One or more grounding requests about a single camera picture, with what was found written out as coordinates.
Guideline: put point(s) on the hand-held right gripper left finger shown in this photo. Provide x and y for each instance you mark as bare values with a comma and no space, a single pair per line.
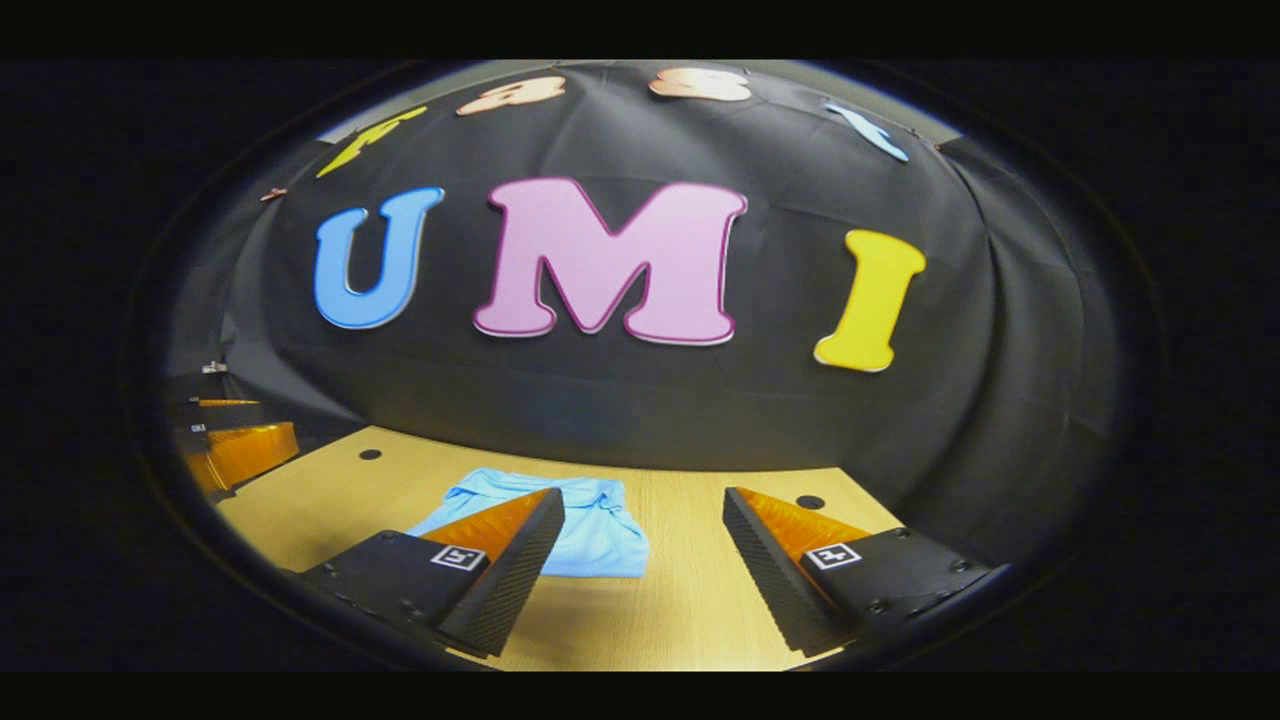
510,590

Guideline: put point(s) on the light blue T-shirt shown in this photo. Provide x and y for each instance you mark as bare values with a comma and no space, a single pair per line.
600,530

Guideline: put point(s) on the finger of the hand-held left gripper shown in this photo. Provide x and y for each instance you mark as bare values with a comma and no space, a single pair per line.
225,412
250,450

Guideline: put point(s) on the black backdrop cloth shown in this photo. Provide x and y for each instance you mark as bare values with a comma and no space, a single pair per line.
620,400

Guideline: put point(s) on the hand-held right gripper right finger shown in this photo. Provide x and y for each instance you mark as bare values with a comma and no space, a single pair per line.
770,580

